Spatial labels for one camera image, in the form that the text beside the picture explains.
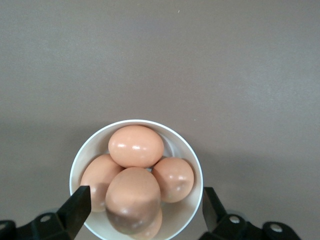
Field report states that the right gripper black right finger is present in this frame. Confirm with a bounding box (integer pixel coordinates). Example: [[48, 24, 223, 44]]
[[199, 186, 266, 240]]

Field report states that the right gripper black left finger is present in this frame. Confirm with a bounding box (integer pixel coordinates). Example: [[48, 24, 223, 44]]
[[14, 185, 93, 240]]

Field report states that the brown egg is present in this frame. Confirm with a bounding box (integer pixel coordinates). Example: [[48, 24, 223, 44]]
[[151, 156, 195, 204], [129, 206, 164, 240], [79, 153, 126, 214], [107, 124, 165, 169], [104, 166, 162, 236]]

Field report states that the white round bowl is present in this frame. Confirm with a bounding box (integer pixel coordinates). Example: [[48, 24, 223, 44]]
[[69, 118, 204, 240]]

